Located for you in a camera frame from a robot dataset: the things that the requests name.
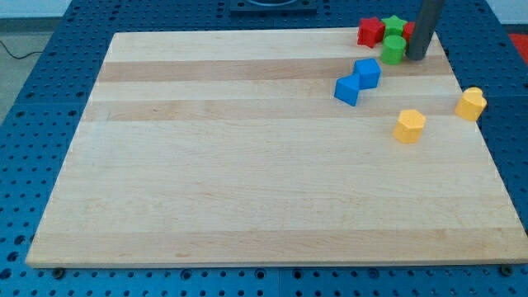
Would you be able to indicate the blue cube block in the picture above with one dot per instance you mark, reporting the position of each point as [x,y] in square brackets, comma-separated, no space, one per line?
[369,73]

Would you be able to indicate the light wooden board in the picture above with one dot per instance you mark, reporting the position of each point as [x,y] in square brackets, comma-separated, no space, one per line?
[228,148]

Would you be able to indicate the blue triangular block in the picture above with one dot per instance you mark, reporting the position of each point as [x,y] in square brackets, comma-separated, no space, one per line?
[347,89]

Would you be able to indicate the yellow hexagon block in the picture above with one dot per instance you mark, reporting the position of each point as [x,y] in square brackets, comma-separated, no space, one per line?
[409,127]

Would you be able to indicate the red star block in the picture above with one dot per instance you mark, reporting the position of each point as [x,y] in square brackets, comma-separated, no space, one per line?
[370,32]

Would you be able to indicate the green cylinder block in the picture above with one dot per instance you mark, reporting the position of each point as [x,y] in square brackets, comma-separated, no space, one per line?
[393,49]

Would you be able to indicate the green star block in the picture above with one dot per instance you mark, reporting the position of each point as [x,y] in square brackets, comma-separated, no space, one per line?
[393,25]

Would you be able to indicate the red block behind rod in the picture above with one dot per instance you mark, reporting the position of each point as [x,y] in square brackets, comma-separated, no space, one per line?
[408,30]

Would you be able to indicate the yellow heart block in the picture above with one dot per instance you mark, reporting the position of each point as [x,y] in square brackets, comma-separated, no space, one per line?
[471,104]

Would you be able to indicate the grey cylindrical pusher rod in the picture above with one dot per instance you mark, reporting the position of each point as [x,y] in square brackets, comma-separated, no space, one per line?
[425,25]

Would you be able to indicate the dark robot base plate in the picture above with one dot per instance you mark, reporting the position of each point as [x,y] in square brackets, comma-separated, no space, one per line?
[265,6]

